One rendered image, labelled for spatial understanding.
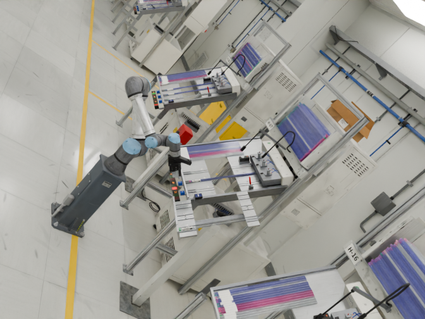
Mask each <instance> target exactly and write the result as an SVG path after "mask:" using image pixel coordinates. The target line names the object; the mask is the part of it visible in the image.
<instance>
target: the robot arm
mask: <svg viewBox="0 0 425 319"><path fill-rule="evenodd" d="M150 90H151V83H150V82H149V80H148V79H147V78H145V77H136V76H132V77H129V78H128V79H127V80H126V82H125V91H126V94H127V97H128V99H129V100H131V102H132V105H133V112H132V134H131V136H130V138H128V139H126V140H125V141H124V142H123V144H122V145H121V146H120V147H119V148H118V149H117V151H116V152H115V153H114V154H112V155H111V156H109V157H107V158H106V159H105V160H104V164H105V166H106V168H107V169H108V170H109V171H110V172H112V173H113V174H115V175H119V176H121V175H123V174H124V172H125V170H126V167H127V165H128V164H129V162H131V160H132V159H134V158H136V157H139V156H143V155H144V154H145V153H146V152H147V151H148V149H149V148H155V147H159V146H165V147H169V153H170V154H168V166H169V172H172V174H173V177H175V178H178V179H179V180H180V178H181V169H182V168H181V162H182V163H184V164H187V165H191V164H192V161H191V160H190V159H188V158H184V157H183V156H181V149H180V136H179V134H177V133H171V134H169V136H168V135H161V134H156V132H155V130H154V127H153V125H152V122H151V119H150V117H149V114H148V112H147V109H146V107H145V100H146V99H147V98H148V93H149V92H150Z"/></svg>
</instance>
